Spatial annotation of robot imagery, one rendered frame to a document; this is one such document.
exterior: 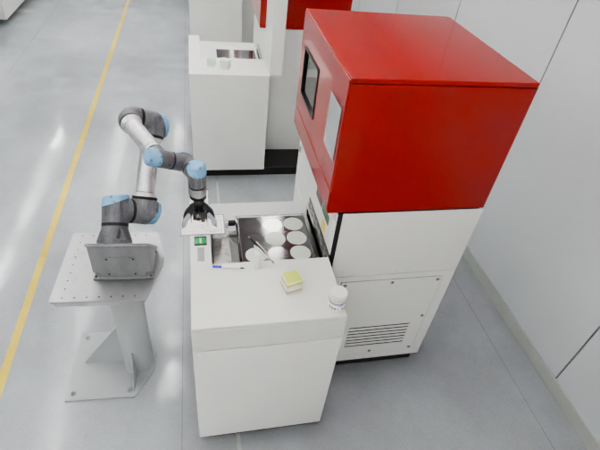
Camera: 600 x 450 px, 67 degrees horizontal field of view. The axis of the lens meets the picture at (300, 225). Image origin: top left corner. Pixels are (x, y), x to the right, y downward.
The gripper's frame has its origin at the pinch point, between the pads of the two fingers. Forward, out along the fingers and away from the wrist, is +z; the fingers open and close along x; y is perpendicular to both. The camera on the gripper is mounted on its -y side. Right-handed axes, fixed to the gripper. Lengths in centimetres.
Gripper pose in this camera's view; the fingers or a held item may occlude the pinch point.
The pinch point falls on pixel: (199, 226)
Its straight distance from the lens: 213.5
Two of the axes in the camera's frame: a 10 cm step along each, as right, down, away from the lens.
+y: 1.8, 6.5, -7.4
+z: -1.0, 7.6, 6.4
